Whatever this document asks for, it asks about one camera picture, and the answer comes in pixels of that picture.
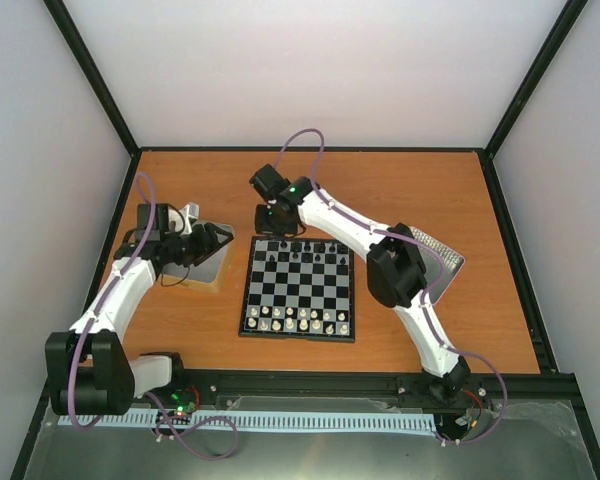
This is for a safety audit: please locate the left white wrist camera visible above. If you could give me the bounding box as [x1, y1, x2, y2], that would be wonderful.
[168, 202, 200, 236]

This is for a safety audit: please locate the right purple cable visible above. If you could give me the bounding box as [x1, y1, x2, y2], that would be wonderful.
[274, 128, 510, 447]

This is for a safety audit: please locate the right pink tray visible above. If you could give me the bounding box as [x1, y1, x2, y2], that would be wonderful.
[410, 226, 465, 305]

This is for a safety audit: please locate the left green-lit circuit board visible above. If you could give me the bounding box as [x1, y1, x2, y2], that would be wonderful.
[158, 386, 201, 425]

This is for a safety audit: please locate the left metal tray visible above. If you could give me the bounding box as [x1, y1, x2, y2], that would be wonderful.
[159, 221, 235, 293]

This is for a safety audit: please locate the black aluminium frame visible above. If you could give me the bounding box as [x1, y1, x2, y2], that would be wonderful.
[9, 0, 600, 480]

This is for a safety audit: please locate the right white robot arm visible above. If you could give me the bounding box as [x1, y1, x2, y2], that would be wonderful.
[249, 164, 471, 406]

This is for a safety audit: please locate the light blue cable duct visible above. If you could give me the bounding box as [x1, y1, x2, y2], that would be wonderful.
[57, 407, 439, 434]

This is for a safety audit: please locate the black and silver chessboard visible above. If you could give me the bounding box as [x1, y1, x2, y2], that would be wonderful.
[239, 236, 355, 343]

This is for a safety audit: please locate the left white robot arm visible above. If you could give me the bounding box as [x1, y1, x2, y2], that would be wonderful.
[45, 203, 234, 419]

